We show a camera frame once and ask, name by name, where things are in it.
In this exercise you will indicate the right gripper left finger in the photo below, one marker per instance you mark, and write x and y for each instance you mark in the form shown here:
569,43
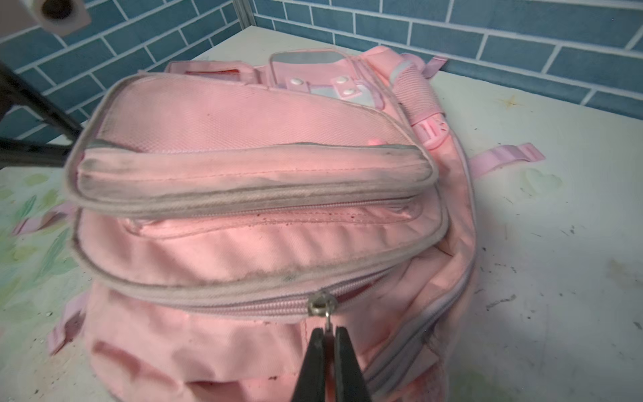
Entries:
311,381

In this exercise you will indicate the pink student backpack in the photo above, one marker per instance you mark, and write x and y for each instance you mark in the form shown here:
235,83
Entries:
225,211

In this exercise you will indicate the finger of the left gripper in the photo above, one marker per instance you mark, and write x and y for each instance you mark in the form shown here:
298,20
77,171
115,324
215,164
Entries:
17,92
15,153

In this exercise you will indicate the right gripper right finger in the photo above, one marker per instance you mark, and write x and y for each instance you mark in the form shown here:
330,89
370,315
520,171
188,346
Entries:
350,385

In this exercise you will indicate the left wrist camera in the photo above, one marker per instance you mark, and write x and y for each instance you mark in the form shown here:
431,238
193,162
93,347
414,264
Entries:
59,17

